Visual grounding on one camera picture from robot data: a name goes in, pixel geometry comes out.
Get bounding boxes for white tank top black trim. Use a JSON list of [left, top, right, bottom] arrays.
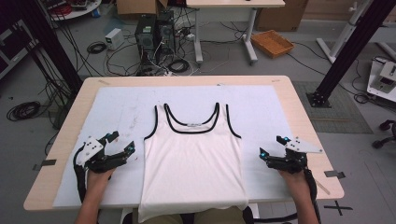
[[137, 102, 250, 224]]

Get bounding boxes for closed cardboard box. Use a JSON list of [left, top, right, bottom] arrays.
[[254, 0, 309, 33]]

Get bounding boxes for white foam mat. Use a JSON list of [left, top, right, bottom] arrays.
[[52, 85, 294, 209]]

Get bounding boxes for large black cable coil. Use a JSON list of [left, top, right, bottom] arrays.
[[6, 100, 42, 122]]

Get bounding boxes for round white table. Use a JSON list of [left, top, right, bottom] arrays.
[[39, 0, 103, 21]]

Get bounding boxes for person's left hand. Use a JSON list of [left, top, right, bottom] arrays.
[[86, 168, 116, 193]]

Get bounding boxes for black tape strip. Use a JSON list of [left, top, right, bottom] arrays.
[[323, 169, 347, 179], [32, 159, 58, 172]]

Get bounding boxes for grey rack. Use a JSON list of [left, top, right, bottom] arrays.
[[0, 18, 40, 79]]

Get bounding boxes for white power supply box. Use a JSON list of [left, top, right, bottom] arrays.
[[104, 27, 126, 51]]

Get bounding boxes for black metal stand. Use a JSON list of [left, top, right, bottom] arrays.
[[305, 0, 396, 108], [17, 0, 84, 94]]

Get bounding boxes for white device on board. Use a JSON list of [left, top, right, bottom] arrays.
[[366, 57, 396, 104]]

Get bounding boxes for black tape cross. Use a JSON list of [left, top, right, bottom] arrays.
[[323, 200, 354, 217]]

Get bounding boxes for white desk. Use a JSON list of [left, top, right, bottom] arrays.
[[185, 0, 286, 65]]

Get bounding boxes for small black cable coil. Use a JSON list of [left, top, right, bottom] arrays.
[[86, 40, 107, 55]]

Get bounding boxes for person's khaki trousers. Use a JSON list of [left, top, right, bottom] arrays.
[[132, 206, 248, 224]]

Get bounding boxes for grey floor mat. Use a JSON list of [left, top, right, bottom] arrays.
[[291, 80, 374, 135]]

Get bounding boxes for person's right hand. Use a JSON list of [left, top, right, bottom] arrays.
[[277, 169, 308, 194]]

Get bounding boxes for open cardboard box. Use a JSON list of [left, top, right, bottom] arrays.
[[115, 0, 169, 17]]

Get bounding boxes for orange woven basket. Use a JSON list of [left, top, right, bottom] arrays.
[[249, 29, 295, 60]]

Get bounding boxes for black computer tower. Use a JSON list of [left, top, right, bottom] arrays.
[[134, 13, 159, 69], [155, 10, 177, 61]]

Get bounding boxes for white metal stand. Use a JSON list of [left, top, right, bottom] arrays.
[[316, 0, 375, 64]]

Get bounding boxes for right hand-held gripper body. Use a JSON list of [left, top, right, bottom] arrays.
[[266, 136, 324, 175]]

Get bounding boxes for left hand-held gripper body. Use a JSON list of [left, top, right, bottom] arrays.
[[76, 135, 129, 175]]

